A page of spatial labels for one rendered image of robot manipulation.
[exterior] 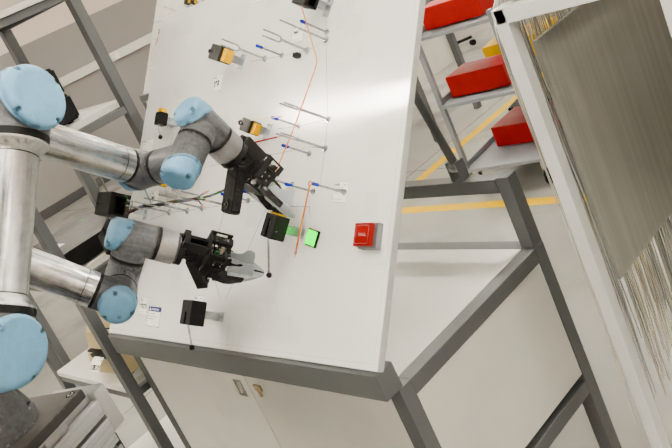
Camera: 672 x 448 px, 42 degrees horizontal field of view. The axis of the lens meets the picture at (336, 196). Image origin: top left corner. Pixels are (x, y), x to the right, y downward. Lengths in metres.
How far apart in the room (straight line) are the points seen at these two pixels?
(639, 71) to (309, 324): 0.95
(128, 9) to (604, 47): 9.18
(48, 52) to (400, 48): 8.49
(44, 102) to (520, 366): 1.26
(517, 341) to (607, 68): 0.67
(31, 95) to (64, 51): 8.83
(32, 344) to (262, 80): 1.13
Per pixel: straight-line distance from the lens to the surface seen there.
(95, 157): 1.79
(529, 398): 2.21
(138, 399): 2.90
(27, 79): 1.54
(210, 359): 2.30
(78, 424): 1.70
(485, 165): 4.81
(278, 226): 2.00
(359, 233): 1.85
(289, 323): 2.04
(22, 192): 1.51
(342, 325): 1.90
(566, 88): 1.86
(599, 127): 1.95
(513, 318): 2.14
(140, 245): 1.92
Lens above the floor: 1.73
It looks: 17 degrees down
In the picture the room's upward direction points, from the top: 25 degrees counter-clockwise
